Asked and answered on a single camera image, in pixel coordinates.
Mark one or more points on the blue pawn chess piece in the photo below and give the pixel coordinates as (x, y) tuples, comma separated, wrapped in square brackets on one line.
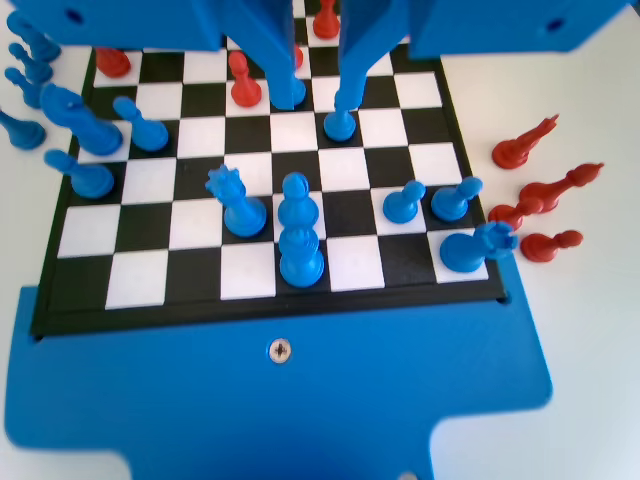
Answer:
[(299, 92), (400, 205), (340, 125), (147, 132), (35, 67), (87, 179), (450, 202), (27, 90)]

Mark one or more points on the blue knight chess piece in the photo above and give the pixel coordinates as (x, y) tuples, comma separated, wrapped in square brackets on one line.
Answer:
[(85, 125), (32, 37)]

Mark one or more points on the captured red chess pieces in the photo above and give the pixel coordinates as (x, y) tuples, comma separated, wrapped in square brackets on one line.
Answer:
[(545, 195)]

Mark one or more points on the blue queen piece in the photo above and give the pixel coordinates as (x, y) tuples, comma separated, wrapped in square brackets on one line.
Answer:
[(242, 212)]

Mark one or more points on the blue rook chess piece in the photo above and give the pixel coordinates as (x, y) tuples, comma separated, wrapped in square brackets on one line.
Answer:
[(465, 250)]

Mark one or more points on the blue king piece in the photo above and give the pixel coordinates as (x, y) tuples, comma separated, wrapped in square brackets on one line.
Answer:
[(301, 262)]

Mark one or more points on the black and white chessboard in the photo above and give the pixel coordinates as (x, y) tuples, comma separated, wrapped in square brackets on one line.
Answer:
[(350, 165)]

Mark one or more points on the silver screw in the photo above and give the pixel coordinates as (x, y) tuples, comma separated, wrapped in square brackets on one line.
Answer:
[(280, 350)]

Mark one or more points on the blue board holder plate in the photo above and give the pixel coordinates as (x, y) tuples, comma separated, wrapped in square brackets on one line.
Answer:
[(250, 400)]

